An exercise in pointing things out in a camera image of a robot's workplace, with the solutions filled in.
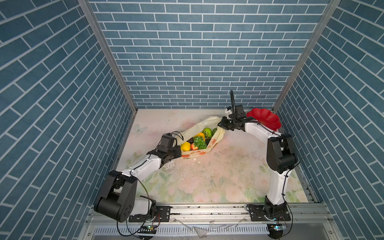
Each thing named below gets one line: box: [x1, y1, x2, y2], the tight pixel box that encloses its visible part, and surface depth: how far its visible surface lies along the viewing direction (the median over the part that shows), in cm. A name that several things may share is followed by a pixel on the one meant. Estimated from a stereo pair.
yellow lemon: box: [181, 141, 191, 152], surface depth 95 cm
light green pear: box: [202, 127, 212, 139], surface depth 101 cm
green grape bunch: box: [193, 136, 207, 150], surface depth 97 cm
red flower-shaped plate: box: [246, 108, 282, 132], surface depth 118 cm
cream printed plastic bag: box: [175, 116, 226, 158], surface depth 93 cm
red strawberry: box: [190, 143, 199, 151], surface depth 94 cm
